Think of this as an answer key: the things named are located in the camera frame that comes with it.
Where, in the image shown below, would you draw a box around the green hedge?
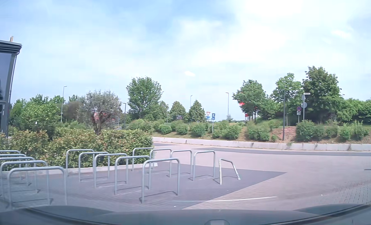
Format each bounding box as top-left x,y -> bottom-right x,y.
0,126 -> 155,171

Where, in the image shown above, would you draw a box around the car's own bonnet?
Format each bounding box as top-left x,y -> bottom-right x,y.
0,204 -> 371,225

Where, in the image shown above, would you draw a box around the row of green bushes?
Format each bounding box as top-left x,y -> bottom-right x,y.
128,119 -> 371,143

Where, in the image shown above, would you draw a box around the dark pole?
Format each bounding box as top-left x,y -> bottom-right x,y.
282,91 -> 286,141

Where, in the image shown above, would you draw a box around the reddish-leaved tree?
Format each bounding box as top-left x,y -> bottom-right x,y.
79,90 -> 123,135

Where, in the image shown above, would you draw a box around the give-way and parking sign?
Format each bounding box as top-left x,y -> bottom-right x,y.
206,111 -> 216,133

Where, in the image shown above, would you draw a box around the red billboard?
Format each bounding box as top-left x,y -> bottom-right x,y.
239,101 -> 251,122

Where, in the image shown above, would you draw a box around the grey paved car park ground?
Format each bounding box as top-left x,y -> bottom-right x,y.
0,142 -> 371,214

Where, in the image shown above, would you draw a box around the round signs on grey post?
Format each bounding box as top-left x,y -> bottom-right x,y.
301,92 -> 311,122

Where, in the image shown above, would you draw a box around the large green tree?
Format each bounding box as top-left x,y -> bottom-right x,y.
302,66 -> 344,123

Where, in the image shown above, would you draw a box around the small green tree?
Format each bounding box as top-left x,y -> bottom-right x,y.
188,100 -> 206,123
169,101 -> 187,122

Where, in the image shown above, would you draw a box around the group of green trees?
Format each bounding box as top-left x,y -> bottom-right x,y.
10,94 -> 84,133

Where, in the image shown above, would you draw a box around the row of metal bicycle stands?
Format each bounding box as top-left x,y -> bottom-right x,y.
0,147 -> 241,209

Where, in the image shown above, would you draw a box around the tall green tree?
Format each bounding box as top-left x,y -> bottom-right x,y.
126,76 -> 163,121

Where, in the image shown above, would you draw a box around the thicket of green shrubs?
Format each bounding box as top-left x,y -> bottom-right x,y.
337,94 -> 371,125

